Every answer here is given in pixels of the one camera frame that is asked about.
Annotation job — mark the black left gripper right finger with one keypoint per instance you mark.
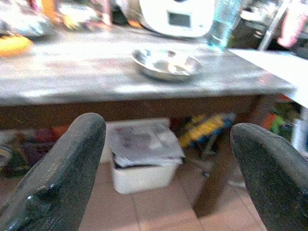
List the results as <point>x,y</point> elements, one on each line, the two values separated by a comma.
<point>272,173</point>

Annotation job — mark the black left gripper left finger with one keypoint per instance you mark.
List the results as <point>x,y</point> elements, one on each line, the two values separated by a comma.
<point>60,173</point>

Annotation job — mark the yellow and blue toy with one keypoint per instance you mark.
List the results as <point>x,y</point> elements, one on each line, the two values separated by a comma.
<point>204,131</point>

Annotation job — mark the white plastic storage box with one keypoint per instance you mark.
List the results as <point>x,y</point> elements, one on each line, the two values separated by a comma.
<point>144,158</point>

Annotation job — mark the white board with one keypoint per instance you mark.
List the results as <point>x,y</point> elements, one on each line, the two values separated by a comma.
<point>276,67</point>

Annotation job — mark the wooden table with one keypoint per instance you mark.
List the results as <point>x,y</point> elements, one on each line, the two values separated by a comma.
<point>120,81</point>

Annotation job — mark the orange round fruit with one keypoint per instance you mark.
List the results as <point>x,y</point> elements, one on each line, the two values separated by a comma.
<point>13,45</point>

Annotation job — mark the pink cloth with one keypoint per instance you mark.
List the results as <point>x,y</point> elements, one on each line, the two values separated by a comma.
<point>292,26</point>

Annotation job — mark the silver metal bowl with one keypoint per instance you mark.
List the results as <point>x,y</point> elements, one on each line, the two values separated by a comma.
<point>167,65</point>

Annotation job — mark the clear blue plastic bottle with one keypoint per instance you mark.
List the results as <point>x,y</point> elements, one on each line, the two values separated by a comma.
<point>222,24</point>

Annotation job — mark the crumpled plastic bags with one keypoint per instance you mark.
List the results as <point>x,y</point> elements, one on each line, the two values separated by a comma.
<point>36,16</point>

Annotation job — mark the white kitchen appliance with display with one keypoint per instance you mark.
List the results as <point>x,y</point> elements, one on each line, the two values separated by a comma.
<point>178,16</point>

